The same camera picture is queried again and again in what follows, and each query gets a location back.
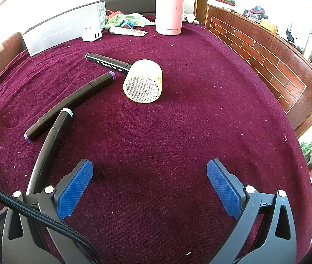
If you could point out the grey cap black marker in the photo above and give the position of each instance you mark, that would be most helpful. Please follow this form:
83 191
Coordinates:
50 148

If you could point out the pink insulated bottle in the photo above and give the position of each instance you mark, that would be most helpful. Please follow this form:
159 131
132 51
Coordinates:
169 11

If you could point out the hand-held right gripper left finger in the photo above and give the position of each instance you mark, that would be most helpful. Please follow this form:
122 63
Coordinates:
74 189

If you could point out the pale yellow round jar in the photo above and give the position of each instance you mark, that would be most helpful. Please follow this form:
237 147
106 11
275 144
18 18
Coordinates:
143 82

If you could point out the white cream tube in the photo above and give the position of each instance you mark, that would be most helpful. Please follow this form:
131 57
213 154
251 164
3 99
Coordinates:
125 31

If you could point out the red headphones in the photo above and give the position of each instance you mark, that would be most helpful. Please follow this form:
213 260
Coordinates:
257 11

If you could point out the long grey cardboard box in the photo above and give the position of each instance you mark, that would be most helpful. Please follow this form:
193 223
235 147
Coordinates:
62 30

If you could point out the wooden brick pattern cabinet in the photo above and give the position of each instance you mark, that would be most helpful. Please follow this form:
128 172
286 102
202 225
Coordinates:
268 60

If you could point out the red bag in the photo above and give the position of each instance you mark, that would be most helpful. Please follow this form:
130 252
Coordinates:
112 13

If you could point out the white cloth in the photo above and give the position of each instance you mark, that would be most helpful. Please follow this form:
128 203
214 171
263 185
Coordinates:
191 18

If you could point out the white plug charger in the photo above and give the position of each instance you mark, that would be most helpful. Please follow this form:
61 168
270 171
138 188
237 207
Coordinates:
91 35

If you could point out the small brown box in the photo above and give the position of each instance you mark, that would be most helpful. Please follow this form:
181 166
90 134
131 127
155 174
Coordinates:
268 25

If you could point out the black sofa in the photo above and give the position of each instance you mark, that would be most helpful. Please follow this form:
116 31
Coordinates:
134 4

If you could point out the purple cap black marker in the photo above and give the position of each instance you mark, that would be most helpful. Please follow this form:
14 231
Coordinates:
76 96

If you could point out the maroon tablecloth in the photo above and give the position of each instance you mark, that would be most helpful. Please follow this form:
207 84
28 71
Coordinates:
172 132

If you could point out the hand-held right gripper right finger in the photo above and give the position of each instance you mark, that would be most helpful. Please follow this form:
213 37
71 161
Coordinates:
223 189

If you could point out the green cloth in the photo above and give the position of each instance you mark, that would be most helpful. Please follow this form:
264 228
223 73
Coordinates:
117 19

